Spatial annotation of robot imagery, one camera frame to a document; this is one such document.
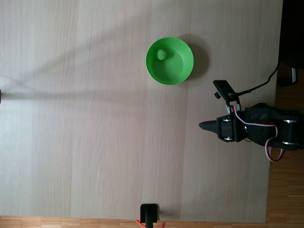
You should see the black camera cable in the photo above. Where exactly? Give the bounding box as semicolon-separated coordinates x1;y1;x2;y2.
236;62;280;95

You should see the black table clamp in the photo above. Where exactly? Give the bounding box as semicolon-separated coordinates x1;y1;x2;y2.
140;203;160;228

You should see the green plastic bowl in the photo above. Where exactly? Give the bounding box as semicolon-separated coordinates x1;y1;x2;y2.
145;37;195;86

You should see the black camera box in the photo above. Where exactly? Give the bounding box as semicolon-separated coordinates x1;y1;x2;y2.
212;80;241;114

